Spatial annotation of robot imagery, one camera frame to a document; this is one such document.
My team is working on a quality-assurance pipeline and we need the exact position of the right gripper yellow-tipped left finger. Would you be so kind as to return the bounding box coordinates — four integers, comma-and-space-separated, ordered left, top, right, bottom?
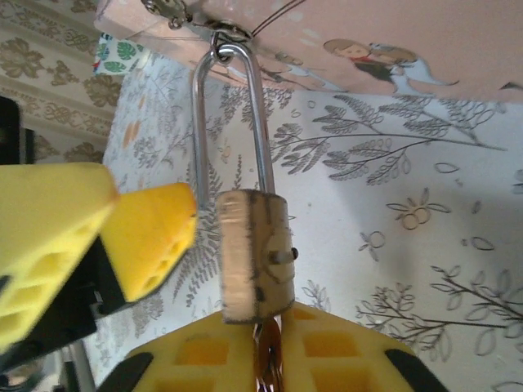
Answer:
96, 313, 259, 392

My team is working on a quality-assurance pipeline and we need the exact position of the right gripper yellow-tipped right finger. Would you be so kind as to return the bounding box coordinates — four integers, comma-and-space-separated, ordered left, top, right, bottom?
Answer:
280, 301, 451, 392

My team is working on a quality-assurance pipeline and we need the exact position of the copper-coloured key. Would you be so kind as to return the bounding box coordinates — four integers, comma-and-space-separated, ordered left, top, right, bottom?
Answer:
252, 314, 288, 392

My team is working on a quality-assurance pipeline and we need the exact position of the brass padlock long shackle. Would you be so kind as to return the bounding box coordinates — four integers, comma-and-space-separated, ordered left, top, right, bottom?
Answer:
191, 38, 297, 326

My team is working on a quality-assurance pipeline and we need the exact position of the green leaf print item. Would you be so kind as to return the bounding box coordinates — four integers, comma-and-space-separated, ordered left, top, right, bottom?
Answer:
94, 34, 146, 77

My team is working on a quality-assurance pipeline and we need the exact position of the pink tin box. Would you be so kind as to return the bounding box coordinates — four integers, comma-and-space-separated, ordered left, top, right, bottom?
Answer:
93, 0, 523, 104

